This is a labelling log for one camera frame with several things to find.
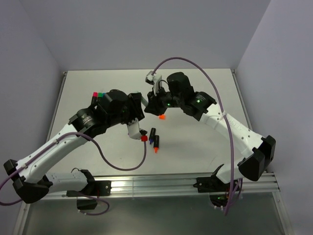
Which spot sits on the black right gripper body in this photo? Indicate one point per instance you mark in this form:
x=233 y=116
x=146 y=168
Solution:
x=172 y=100

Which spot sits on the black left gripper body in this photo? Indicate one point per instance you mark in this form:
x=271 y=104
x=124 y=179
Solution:
x=132 y=110

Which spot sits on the black purple tip highlighter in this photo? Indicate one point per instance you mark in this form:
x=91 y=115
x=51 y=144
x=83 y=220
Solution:
x=152 y=135

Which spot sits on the black pink tip highlighter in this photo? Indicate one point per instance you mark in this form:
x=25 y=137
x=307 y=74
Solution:
x=93 y=100

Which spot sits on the pale green capped highlighter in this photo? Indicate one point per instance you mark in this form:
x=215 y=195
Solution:
x=144 y=101

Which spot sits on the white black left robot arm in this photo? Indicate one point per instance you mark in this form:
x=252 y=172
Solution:
x=31 y=176

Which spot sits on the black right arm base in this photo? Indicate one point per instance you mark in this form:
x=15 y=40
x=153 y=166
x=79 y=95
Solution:
x=211 y=185

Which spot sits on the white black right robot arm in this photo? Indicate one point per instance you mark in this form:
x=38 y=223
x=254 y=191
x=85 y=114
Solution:
x=257 y=151

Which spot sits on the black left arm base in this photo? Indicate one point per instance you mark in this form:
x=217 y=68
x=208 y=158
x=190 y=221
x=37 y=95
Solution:
x=92 y=196

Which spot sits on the orange pen cap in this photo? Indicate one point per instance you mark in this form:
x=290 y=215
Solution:
x=161 y=117

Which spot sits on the black orange tip highlighter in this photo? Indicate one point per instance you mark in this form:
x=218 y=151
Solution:
x=156 y=143

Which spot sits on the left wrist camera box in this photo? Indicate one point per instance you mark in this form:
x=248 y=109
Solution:
x=134 y=130

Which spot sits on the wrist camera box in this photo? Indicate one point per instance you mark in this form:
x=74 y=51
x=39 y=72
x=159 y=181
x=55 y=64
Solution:
x=155 y=80
x=134 y=130

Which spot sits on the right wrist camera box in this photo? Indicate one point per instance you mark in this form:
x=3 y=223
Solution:
x=155 y=80

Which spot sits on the aluminium front rail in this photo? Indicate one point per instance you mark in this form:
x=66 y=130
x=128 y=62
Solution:
x=163 y=185

